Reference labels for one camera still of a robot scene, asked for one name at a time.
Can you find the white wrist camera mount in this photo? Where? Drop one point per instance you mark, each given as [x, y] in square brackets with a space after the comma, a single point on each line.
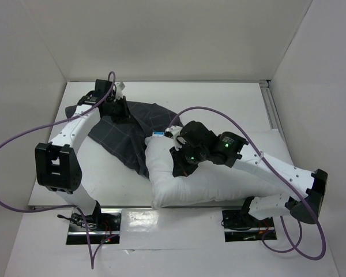
[173, 132]
[118, 90]

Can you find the dark grey checked pillowcase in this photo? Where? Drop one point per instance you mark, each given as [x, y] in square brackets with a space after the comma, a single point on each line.
[127, 141]

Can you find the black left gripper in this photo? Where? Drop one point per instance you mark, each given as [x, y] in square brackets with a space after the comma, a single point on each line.
[125, 114]

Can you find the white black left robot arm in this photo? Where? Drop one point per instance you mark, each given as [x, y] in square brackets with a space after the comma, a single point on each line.
[57, 166]

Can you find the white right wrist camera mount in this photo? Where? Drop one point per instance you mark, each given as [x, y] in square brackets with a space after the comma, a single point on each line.
[173, 132]

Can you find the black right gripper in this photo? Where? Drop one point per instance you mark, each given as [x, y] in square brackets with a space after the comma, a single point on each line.
[179, 163]

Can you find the aluminium frame rail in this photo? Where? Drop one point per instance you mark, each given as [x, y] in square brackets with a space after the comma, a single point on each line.
[269, 104]

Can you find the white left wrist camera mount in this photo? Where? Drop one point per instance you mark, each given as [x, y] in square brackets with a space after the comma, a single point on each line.
[118, 90]

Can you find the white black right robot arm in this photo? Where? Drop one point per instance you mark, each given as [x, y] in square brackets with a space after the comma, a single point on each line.
[301, 191]

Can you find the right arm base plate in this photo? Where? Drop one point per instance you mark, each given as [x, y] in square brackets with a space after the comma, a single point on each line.
[240, 227]

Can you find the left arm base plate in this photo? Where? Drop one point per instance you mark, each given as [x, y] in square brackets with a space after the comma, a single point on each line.
[107, 230]

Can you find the white pillow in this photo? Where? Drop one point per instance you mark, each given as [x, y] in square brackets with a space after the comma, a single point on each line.
[208, 183]

